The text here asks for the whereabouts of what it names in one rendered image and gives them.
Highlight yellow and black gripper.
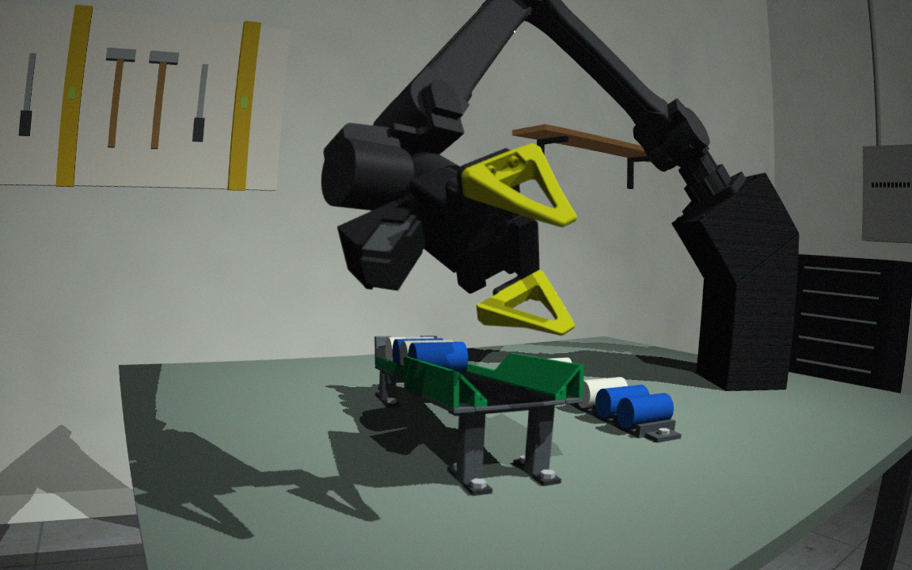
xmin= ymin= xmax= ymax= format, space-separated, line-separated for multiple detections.
xmin=446 ymin=143 xmax=577 ymax=336

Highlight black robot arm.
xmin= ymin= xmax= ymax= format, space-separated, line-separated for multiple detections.
xmin=321 ymin=0 xmax=746 ymax=291

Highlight blue cylinder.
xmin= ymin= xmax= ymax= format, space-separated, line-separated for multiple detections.
xmin=617 ymin=393 xmax=674 ymax=428
xmin=392 ymin=338 xmax=444 ymax=365
xmin=595 ymin=385 xmax=649 ymax=418
xmin=408 ymin=342 xmax=468 ymax=373

